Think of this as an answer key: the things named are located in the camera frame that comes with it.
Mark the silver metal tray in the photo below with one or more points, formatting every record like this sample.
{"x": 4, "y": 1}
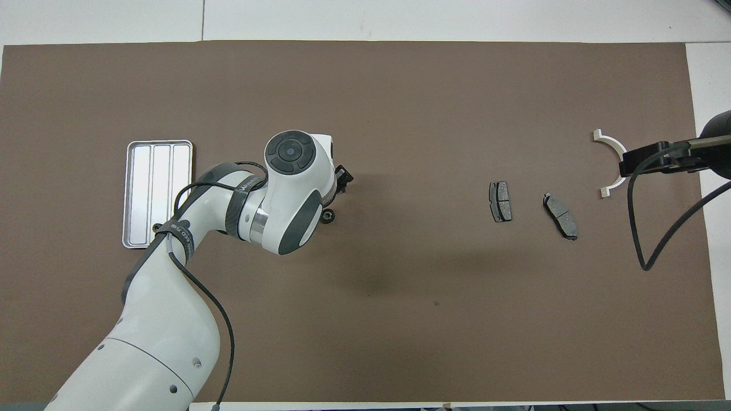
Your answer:
{"x": 148, "y": 182}

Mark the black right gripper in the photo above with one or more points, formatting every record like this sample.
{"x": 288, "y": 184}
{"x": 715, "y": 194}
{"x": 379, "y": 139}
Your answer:
{"x": 657, "y": 160}

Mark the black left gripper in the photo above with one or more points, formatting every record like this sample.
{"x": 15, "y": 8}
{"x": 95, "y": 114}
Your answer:
{"x": 344, "y": 180}

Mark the dark curved brake pad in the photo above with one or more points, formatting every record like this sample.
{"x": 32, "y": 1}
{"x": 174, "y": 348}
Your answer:
{"x": 561, "y": 217}

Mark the dark rectangular brake pad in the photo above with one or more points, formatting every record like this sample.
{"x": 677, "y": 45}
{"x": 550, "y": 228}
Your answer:
{"x": 500, "y": 201}

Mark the brown table mat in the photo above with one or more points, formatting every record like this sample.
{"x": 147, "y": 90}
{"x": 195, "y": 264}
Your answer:
{"x": 400, "y": 314}

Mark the large black bearing gear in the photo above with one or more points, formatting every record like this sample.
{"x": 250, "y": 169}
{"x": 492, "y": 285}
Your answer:
{"x": 325, "y": 217}

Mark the white curved plastic bracket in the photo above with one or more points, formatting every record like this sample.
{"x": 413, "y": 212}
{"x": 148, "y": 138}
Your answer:
{"x": 611, "y": 140}

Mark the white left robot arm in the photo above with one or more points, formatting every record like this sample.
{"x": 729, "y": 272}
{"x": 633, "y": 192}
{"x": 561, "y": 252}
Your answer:
{"x": 165, "y": 342}

